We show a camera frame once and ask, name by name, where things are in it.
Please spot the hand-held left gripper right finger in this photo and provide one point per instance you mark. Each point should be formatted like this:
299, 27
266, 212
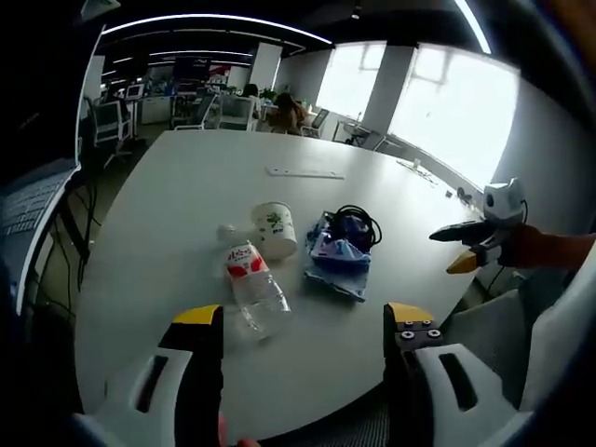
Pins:
421, 372

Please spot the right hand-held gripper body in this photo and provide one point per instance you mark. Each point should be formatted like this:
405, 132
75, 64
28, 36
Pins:
504, 202

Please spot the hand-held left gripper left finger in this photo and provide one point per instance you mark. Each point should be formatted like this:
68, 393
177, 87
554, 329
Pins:
195, 372

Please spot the clear plastic water bottle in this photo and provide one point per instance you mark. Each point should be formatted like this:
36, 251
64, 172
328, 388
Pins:
253, 288

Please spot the blue cloth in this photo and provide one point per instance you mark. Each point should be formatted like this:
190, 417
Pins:
337, 265

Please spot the white paper cup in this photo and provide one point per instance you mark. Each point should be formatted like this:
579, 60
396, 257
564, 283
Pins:
277, 228

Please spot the person's left hand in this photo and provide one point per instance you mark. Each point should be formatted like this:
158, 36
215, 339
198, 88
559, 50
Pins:
223, 433

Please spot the small black object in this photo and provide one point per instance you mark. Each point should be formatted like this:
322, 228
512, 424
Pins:
464, 193

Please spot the bright window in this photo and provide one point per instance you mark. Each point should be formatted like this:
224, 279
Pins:
349, 77
456, 116

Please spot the grey office chair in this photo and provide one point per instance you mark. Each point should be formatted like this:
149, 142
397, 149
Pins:
549, 335

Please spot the white flat strip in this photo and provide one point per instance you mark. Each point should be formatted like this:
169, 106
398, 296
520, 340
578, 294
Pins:
305, 172

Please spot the white table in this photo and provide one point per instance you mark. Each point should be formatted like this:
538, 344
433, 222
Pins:
195, 195

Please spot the short ceiling light strip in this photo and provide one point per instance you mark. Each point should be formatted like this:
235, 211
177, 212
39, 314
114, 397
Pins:
475, 25

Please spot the silver laptop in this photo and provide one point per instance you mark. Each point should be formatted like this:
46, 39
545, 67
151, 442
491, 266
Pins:
25, 209

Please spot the white mesh office chair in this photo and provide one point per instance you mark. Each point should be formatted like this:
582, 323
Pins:
198, 112
237, 112
109, 121

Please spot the long ceiling light strip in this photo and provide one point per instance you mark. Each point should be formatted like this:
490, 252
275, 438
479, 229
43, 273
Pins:
219, 19

